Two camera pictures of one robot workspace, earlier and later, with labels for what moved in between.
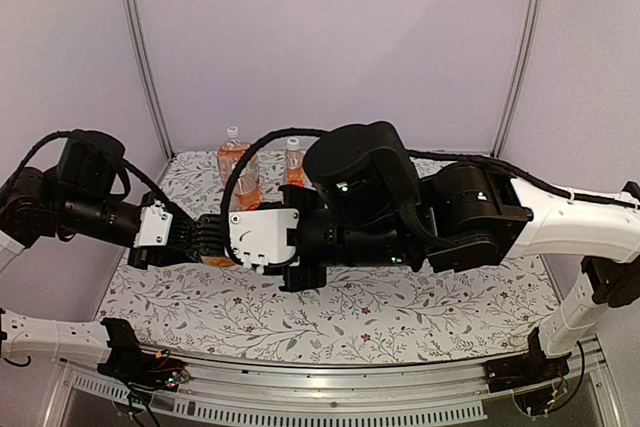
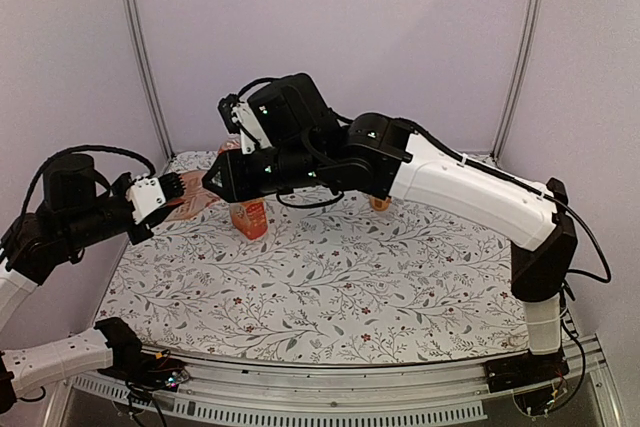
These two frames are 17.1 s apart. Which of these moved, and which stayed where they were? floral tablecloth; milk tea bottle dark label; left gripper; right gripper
Moved: right gripper; left gripper; milk tea bottle dark label
Stayed: floral tablecloth
